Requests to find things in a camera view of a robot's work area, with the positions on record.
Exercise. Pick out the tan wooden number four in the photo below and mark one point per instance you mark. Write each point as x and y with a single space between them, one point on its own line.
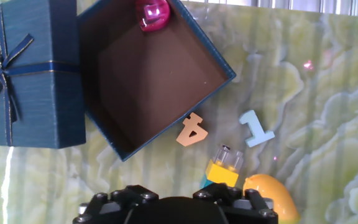
186 137

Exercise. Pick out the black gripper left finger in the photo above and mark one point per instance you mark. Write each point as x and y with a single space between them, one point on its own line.
104 208

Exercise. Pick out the light blue number one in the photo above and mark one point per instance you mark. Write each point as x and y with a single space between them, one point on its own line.
256 130

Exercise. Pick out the green marble pattern mat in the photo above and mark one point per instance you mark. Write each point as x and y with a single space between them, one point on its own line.
306 109

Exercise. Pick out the dark blue ribboned box lid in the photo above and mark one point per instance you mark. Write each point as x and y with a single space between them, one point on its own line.
42 93

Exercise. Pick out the yellow teal clear brick stack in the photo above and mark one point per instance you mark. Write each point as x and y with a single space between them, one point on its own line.
222 174

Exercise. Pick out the yellow toy mango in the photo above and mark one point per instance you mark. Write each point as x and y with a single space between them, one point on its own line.
275 193

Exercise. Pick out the dark blue gift box base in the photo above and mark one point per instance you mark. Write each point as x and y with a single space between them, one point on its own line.
151 77

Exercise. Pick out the pink translucent plastic toy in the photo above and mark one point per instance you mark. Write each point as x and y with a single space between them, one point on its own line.
154 15

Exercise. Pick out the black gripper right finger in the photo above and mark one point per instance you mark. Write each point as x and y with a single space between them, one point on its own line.
253 207

